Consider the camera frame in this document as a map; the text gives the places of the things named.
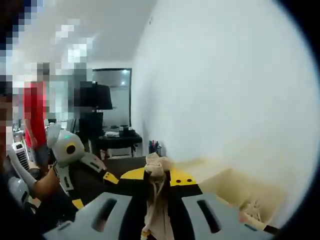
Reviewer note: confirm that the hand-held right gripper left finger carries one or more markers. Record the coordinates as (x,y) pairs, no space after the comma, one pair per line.
(82,225)

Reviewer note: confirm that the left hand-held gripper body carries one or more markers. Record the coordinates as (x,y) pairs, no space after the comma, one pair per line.
(66,145)

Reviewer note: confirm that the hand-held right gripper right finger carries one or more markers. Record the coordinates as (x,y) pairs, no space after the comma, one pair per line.
(225,225)

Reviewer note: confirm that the person's right hand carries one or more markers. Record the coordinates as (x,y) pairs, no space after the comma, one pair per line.
(244,217)

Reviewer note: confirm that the black office desk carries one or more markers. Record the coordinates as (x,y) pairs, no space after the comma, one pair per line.
(117,142)

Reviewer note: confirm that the white items on desk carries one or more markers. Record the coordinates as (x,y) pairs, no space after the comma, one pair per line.
(112,133)

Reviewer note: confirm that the small black box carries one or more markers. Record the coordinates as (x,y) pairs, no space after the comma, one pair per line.
(127,129)

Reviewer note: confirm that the white air cooler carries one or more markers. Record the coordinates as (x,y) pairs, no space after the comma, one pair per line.
(20,156)

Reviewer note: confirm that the black monitor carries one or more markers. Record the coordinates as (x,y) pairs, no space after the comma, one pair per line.
(100,97)

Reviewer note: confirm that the black mesh pen holder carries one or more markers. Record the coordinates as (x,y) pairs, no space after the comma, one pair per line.
(155,150)

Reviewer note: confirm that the bundle of coloured pens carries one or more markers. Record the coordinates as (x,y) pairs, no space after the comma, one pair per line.
(154,144)

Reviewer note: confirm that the dark framed glass partition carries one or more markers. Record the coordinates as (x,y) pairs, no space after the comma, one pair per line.
(120,100)

